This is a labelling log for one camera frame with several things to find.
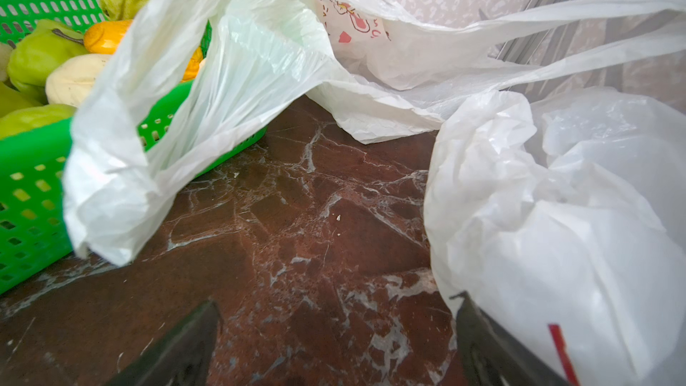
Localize green pear with stem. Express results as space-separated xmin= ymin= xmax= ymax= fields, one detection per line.
xmin=7 ymin=20 xmax=89 ymax=105

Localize white pear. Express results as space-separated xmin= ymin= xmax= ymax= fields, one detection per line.
xmin=45 ymin=54 xmax=112 ymax=107

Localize orange pear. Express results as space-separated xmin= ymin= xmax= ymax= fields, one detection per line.
xmin=83 ymin=20 xmax=205 ymax=82

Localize white plastic bag near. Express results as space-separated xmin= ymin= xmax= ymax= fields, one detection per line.
xmin=423 ymin=89 xmax=685 ymax=385

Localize white plastic bag far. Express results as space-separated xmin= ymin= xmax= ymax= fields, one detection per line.
xmin=62 ymin=0 xmax=685 ymax=266

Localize green pear front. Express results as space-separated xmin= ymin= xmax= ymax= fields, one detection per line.
xmin=1 ymin=104 xmax=77 ymax=139

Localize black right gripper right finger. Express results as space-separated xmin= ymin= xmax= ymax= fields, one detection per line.
xmin=449 ymin=291 xmax=569 ymax=386

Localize patterned white plastic bag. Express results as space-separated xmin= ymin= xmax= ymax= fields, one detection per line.
xmin=315 ymin=0 xmax=391 ymax=48

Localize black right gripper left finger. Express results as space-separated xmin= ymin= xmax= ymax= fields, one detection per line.
xmin=107 ymin=300 xmax=221 ymax=386

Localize green plastic perforated basket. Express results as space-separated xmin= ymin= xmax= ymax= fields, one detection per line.
xmin=0 ymin=0 xmax=267 ymax=296

